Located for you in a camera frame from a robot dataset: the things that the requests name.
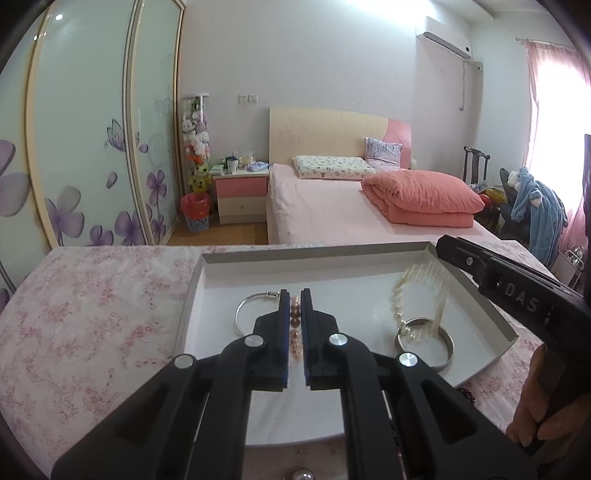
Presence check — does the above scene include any wide silver bangle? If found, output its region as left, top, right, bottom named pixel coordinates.
left=394, top=317, right=455, bottom=372

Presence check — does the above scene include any small pink pearl bracelet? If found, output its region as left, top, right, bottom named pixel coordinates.
left=288, top=296, right=305, bottom=362

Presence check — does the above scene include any thin silver bangle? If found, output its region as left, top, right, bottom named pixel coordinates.
left=233, top=291, right=280, bottom=337

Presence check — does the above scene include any right hand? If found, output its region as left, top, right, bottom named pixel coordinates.
left=506, top=344, right=590, bottom=447

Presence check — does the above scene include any folded salmon duvet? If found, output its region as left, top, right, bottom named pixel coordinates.
left=361, top=170, right=485, bottom=229

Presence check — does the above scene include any grey cardboard tray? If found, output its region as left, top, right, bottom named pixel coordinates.
left=176, top=242, right=518, bottom=447

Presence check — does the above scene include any blue plush robe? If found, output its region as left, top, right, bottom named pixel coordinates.
left=511, top=167, right=568, bottom=266

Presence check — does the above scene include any dark wooden chair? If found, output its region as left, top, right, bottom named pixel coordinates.
left=463, top=146, right=491, bottom=185

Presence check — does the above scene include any purple patterned pillow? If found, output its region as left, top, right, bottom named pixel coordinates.
left=365, top=137, right=403, bottom=172

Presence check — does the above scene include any floral pink tablecloth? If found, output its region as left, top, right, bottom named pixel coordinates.
left=1, top=246, right=541, bottom=479

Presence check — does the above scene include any pink curtain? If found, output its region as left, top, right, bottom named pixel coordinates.
left=522, top=39, right=590, bottom=253

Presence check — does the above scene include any floral white pillow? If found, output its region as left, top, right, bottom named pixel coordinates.
left=293, top=155, right=376, bottom=181

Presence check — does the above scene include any bed with pink sheet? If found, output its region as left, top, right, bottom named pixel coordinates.
left=266, top=164, right=499, bottom=246

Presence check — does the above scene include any beige pink headboard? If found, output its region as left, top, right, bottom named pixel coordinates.
left=269, top=107, right=412, bottom=168

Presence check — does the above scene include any white air conditioner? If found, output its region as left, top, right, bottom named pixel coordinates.
left=416, top=17, right=473, bottom=60

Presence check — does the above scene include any red waste basket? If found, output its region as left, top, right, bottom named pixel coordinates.
left=180, top=192, right=211, bottom=233

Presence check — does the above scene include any pink bedside table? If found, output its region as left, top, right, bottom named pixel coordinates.
left=213, top=171, right=269, bottom=225

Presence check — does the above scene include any plush toy display tube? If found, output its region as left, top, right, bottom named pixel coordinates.
left=180, top=93, right=211, bottom=193

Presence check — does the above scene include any sliding wardrobe with flowers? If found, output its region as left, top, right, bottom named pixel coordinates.
left=1, top=1, right=186, bottom=301

